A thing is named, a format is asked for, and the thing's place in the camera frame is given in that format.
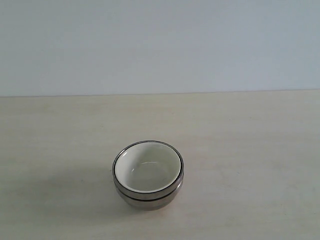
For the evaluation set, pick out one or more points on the cream floral ceramic bowl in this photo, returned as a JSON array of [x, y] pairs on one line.
[[147, 167]]

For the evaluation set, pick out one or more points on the ribbed steel bowl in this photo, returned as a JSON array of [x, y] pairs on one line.
[[120, 185]]

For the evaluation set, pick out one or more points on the smooth steel bowl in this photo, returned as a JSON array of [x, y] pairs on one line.
[[150, 205]]

